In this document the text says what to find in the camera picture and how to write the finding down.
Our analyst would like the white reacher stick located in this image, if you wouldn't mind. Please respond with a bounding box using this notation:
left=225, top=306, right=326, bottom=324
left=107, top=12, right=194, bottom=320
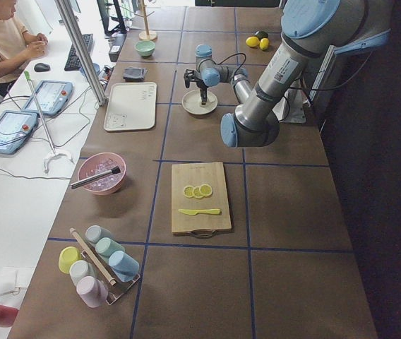
left=24, top=71, right=73, bottom=174

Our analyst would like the lemon slice middle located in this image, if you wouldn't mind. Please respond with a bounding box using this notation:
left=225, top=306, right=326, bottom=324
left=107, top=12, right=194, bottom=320
left=192, top=186, right=205, bottom=198

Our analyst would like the yellow plastic knife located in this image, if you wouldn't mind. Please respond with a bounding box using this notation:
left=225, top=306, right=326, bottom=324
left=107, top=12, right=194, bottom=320
left=178, top=208, right=222, bottom=216

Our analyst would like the lemon slice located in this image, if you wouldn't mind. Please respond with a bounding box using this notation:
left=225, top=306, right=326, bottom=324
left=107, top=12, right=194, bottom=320
left=183, top=185, right=195, bottom=198
left=192, top=186, right=205, bottom=198
left=199, top=184, right=213, bottom=197

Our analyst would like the lemon slice bottom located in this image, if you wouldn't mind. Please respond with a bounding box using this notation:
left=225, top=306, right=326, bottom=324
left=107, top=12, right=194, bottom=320
left=199, top=184, right=213, bottom=197

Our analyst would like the wooden mug stand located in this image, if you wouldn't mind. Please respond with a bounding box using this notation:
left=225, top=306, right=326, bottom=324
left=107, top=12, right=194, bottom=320
left=136, top=0, right=157, bottom=41

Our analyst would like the grey folded cloth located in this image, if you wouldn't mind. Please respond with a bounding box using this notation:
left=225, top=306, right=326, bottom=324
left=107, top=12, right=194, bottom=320
left=123, top=67, right=148, bottom=82

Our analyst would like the person in beige shirt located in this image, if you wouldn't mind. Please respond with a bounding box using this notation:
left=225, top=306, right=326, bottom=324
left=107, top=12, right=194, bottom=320
left=0, top=1, right=48, bottom=96

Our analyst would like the blue bowl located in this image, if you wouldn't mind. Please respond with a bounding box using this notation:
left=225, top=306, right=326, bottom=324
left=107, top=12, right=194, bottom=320
left=79, top=63, right=100, bottom=78

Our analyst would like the yellow lemon upper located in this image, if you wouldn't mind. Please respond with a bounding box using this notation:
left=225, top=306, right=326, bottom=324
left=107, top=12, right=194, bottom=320
left=246, top=36, right=260, bottom=48

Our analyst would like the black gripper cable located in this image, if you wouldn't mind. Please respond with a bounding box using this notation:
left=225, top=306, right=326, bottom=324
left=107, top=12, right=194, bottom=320
left=216, top=52, right=248, bottom=77

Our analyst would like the cup rack with cups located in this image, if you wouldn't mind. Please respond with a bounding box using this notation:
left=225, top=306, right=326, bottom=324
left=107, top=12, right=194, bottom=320
left=58, top=225, right=140, bottom=308

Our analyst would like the yellow lemon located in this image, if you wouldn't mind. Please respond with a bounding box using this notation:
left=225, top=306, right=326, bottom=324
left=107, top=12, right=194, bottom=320
left=259, top=37, right=270, bottom=51
left=246, top=36, right=260, bottom=48

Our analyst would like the pink bowl with ice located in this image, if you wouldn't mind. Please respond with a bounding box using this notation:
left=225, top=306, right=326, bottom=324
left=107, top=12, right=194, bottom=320
left=77, top=153, right=126, bottom=196

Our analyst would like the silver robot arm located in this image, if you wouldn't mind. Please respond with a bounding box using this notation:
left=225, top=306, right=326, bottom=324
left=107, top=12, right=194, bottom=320
left=184, top=1, right=394, bottom=148

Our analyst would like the aluminium frame post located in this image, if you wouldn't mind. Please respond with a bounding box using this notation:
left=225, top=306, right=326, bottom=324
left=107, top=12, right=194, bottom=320
left=55, top=0, right=107, bottom=107

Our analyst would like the far teach pendant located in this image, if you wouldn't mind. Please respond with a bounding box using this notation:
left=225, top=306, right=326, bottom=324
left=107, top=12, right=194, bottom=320
left=35, top=80, right=73, bottom=117

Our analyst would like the black phone stand box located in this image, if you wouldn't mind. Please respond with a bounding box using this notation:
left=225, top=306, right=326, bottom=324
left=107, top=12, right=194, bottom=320
left=109, top=33, right=127, bottom=62

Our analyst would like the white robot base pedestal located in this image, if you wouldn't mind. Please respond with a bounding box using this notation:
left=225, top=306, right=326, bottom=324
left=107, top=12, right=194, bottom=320
left=273, top=89, right=306, bottom=124

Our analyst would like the black keyboard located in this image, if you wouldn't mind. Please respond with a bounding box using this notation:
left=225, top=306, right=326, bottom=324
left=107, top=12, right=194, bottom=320
left=64, top=33, right=95, bottom=72

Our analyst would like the bamboo cutting board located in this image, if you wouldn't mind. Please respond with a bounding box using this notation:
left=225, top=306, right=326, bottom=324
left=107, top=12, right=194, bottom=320
left=171, top=162, right=232, bottom=237

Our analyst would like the white bear tray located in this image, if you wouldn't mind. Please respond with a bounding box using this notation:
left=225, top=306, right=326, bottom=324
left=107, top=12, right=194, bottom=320
left=103, top=82, right=157, bottom=132

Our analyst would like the near teach pendant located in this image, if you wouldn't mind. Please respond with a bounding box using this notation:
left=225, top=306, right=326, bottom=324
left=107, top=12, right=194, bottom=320
left=0, top=110, right=38, bottom=155

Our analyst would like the yellow lemon lower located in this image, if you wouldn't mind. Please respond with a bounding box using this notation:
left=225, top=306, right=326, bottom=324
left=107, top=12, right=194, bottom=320
left=259, top=37, right=270, bottom=51

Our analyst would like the lemon slice top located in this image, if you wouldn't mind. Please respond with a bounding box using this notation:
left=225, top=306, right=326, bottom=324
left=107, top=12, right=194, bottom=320
left=183, top=185, right=195, bottom=198

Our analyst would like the mint green bowl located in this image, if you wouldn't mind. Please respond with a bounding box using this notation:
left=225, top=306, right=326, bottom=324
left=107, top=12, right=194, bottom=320
left=135, top=40, right=156, bottom=57

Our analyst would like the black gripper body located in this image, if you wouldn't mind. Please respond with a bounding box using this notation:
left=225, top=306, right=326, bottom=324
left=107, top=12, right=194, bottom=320
left=184, top=69, right=208, bottom=101

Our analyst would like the steel muddler black tip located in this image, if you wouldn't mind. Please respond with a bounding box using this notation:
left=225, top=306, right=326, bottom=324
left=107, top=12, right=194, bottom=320
left=70, top=166, right=121, bottom=189

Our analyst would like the black computer mouse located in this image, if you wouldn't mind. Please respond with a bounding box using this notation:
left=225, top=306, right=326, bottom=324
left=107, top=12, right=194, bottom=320
left=34, top=62, right=51, bottom=73

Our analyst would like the cream round plate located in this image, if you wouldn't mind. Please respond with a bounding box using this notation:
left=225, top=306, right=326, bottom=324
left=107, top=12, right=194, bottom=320
left=181, top=90, right=218, bottom=115

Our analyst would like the teach pendant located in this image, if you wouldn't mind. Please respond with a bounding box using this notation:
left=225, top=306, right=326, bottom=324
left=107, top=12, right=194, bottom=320
left=0, top=110, right=38, bottom=155
left=35, top=80, right=73, bottom=117

